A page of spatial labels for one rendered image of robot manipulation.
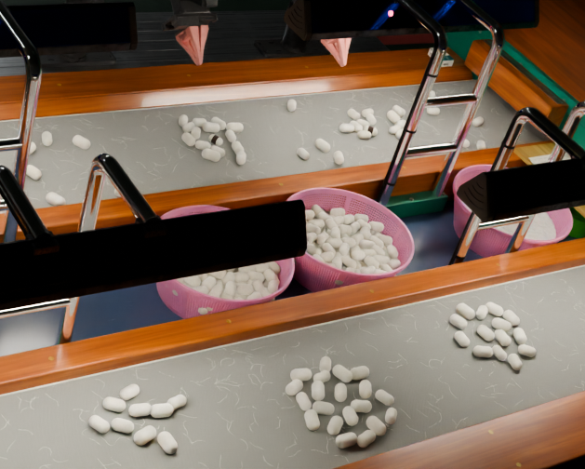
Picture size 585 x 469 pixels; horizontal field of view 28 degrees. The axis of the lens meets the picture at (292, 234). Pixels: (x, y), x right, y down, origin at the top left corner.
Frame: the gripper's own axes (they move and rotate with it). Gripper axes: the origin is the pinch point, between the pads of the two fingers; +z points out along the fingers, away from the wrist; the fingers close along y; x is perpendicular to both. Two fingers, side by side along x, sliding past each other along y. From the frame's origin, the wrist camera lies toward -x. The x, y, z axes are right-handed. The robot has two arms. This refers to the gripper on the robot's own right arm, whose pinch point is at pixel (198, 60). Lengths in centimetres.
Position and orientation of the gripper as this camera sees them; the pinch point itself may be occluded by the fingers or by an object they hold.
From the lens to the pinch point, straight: 243.8
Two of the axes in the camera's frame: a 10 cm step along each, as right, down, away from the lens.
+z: 2.3, 9.7, -0.9
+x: -5.2, 2.0, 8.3
